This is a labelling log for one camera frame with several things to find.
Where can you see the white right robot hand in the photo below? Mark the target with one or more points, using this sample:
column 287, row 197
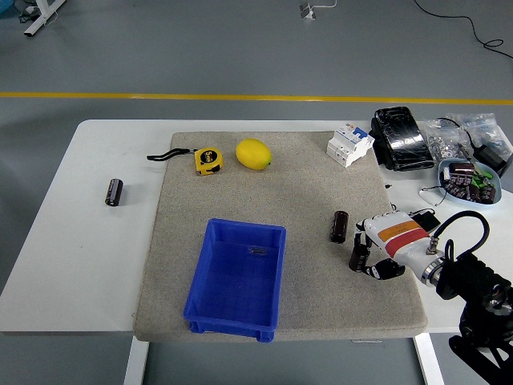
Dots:
column 401, row 236

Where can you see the dark brown cylindrical battery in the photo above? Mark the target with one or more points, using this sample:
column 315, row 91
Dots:
column 339, row 226
column 114, row 192
column 356, row 261

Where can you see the blue plastic box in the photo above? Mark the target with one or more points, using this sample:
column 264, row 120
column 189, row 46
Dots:
column 236, row 288

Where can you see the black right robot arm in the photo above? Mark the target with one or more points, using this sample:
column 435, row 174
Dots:
column 477, row 276

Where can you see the small black box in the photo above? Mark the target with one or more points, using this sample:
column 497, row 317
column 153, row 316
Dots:
column 426, row 220

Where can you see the light blue bowl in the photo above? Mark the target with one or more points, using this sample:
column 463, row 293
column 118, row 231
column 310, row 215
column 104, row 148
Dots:
column 449, row 194

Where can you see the small white connector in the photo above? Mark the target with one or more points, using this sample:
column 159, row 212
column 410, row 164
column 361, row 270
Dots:
column 446, row 173

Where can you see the large dark brown capacitor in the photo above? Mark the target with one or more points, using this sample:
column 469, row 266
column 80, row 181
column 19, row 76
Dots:
column 461, row 168

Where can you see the black plastic-wrapped device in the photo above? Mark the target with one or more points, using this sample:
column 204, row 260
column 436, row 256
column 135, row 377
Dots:
column 402, row 138

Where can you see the green plastic connectors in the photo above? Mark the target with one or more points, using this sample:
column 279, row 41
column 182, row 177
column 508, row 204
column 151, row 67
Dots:
column 481, row 179

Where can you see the clear bag of nuts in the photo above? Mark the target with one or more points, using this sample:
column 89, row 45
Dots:
column 441, row 140

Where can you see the white circuit breaker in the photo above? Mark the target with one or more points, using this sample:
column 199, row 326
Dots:
column 348, row 146

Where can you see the grey-brown felt mat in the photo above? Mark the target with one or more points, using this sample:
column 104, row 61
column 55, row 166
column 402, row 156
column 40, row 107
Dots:
column 304, row 192

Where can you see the white table leg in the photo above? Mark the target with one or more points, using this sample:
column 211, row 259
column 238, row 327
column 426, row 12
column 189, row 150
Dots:
column 429, row 359
column 136, row 361

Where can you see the clear bag of screws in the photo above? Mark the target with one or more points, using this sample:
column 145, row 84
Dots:
column 487, row 128

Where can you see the yellow lemon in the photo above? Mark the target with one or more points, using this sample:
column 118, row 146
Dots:
column 253, row 154

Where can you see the yellow tape measure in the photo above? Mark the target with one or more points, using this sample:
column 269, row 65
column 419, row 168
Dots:
column 208, row 160

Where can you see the white background desk foot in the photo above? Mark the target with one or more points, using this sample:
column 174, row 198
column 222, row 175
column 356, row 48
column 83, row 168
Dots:
column 42, row 18

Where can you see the blue background object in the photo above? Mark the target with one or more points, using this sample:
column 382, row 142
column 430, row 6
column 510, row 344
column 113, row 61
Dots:
column 6, row 7

